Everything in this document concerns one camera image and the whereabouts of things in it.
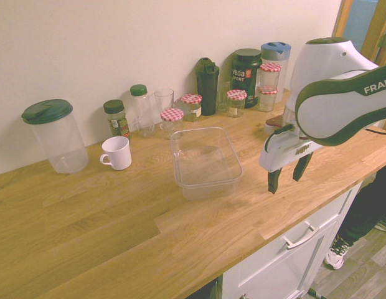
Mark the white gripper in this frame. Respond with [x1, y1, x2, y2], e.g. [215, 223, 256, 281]
[258, 124, 315, 195]

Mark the white sneaker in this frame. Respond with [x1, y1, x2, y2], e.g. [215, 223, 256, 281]
[323, 235, 353, 270]

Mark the red white cereal cup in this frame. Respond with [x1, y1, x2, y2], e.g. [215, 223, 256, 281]
[263, 116, 286, 136]

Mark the empty jar red checkered lid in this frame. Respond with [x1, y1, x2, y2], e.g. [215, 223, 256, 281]
[258, 88, 278, 113]
[159, 108, 184, 140]
[226, 89, 247, 118]
[259, 62, 281, 93]

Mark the white ceramic mug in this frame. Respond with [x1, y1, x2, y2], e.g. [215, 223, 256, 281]
[99, 136, 133, 171]

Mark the short clear drinking glass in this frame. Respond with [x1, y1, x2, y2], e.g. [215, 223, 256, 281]
[216, 81, 233, 112]

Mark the large clear canister green lid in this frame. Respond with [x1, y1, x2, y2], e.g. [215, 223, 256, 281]
[21, 98, 90, 175]

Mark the wooden door frame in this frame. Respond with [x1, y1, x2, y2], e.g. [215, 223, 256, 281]
[332, 0, 386, 66]

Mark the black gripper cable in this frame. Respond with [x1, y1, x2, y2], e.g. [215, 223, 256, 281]
[265, 123, 296, 154]

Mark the white drawer handle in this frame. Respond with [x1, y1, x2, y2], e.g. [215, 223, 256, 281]
[282, 221, 320, 250]

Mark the white drawer with handle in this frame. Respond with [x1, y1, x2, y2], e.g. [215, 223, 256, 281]
[222, 182, 370, 299]

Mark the clear rectangular plastic container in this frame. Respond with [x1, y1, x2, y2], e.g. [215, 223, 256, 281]
[170, 126, 245, 201]

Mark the tall clear drinking glass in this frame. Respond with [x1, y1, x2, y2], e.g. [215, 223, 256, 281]
[154, 88, 175, 125]

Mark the dark green shaker bottle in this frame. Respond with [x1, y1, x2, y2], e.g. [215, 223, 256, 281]
[194, 57, 220, 116]

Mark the labelled jar red checkered lid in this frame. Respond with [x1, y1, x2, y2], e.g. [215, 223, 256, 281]
[180, 93, 203, 123]

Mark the clear pitcher blue lid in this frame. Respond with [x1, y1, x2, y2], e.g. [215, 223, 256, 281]
[260, 42, 293, 104]

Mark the spice jar dark green lid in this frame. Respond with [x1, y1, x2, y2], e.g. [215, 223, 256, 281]
[103, 99, 132, 140]

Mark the dark Vega Sport tub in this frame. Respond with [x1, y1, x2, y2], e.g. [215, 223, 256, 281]
[231, 48, 263, 110]

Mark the dark trouser leg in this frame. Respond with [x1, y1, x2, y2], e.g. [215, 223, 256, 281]
[338, 164, 386, 247]

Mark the clear bottle green cap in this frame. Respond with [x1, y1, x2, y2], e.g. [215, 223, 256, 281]
[129, 84, 156, 138]

